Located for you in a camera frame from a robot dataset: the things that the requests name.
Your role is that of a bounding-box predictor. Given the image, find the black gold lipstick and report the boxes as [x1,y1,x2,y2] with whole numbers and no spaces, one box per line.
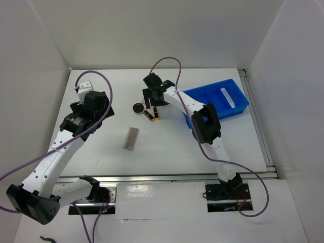
[143,110,155,122]
[153,107,159,120]

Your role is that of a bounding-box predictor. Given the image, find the white lotion bottle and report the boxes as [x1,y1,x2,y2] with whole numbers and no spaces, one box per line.
[220,88,236,108]

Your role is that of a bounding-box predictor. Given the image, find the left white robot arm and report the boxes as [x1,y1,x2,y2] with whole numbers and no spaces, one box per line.
[6,80,109,225]

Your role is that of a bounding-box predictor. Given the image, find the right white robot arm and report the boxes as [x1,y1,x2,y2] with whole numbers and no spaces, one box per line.
[143,72,242,198]

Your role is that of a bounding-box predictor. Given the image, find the black round powder jar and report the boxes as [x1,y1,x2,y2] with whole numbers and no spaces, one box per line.
[133,103,144,115]

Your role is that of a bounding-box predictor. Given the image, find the brown eyeshadow palette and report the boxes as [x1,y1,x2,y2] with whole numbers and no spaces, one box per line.
[123,127,139,151]

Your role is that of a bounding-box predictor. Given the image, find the blue plastic organizer bin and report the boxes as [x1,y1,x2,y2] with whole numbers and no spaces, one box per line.
[184,79,249,119]

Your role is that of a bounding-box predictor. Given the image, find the black hook bottom left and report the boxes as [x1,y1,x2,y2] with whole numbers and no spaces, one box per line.
[40,236,56,243]

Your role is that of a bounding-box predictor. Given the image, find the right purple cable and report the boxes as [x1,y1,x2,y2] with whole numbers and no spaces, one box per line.
[149,57,269,218]

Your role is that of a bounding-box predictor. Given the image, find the purple cable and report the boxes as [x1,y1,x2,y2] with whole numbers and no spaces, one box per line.
[149,57,269,218]
[0,70,113,243]

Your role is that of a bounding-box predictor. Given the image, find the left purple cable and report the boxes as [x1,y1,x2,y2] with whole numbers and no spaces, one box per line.
[0,70,113,243]

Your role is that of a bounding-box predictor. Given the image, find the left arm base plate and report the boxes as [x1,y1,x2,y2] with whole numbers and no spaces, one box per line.
[74,184,117,215]

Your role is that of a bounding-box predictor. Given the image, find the aluminium rail front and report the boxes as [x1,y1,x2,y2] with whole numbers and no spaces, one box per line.
[57,173,228,183]

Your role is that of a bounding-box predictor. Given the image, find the aluminium rail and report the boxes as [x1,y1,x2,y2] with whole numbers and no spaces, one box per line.
[238,69,278,179]
[57,173,228,183]

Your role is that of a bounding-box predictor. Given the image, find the aluminium rail right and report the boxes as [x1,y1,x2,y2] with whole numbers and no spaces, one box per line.
[238,69,278,179]

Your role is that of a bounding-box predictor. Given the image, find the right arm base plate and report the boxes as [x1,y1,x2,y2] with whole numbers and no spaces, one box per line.
[202,183,253,213]

